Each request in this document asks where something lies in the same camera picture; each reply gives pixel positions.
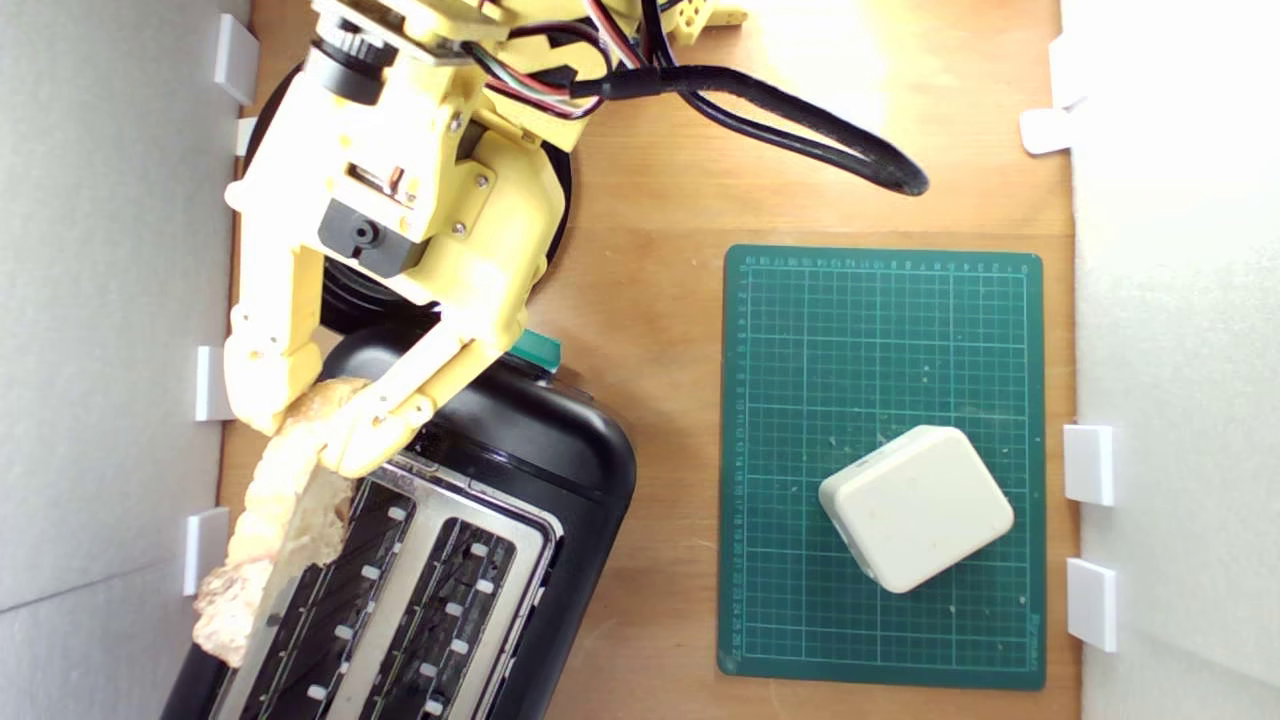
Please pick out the black plate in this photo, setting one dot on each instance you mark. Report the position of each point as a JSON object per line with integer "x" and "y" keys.
{"x": 355, "y": 305}

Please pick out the brown bread slice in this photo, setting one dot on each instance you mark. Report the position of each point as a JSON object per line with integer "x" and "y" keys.
{"x": 280, "y": 520}

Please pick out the white wall clip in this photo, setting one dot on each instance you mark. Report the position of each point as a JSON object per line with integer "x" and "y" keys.
{"x": 1060, "y": 70}
{"x": 235, "y": 58}
{"x": 1092, "y": 604}
{"x": 244, "y": 133}
{"x": 1090, "y": 464}
{"x": 1045, "y": 130}
{"x": 205, "y": 545}
{"x": 210, "y": 383}

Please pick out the white block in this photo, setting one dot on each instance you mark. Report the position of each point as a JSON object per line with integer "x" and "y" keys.
{"x": 915, "y": 510}

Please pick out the black two-slot toaster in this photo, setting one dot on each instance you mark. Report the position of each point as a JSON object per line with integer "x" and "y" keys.
{"x": 540, "y": 450}

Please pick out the yellow gripper camera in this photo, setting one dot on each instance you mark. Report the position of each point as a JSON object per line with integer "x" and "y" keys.
{"x": 345, "y": 60}

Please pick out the green cutting mat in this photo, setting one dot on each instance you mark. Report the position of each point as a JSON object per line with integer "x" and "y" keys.
{"x": 800, "y": 600}

